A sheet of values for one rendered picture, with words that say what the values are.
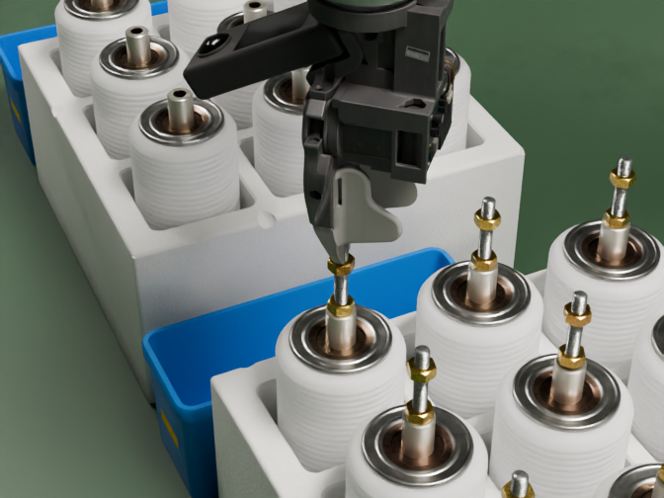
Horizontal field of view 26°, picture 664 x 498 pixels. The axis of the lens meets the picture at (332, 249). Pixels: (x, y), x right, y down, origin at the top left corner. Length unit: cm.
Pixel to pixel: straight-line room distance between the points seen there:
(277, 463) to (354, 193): 23
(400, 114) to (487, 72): 96
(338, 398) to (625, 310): 24
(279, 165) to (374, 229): 38
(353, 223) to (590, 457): 23
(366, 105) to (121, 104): 51
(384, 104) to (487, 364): 27
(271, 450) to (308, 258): 30
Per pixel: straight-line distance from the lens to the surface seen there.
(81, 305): 148
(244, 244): 128
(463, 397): 110
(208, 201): 128
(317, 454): 107
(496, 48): 188
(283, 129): 129
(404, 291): 136
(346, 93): 89
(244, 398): 111
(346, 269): 100
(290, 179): 132
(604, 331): 114
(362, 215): 94
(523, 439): 100
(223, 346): 130
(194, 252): 127
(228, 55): 91
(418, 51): 87
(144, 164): 127
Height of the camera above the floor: 96
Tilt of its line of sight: 39 degrees down
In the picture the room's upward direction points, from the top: straight up
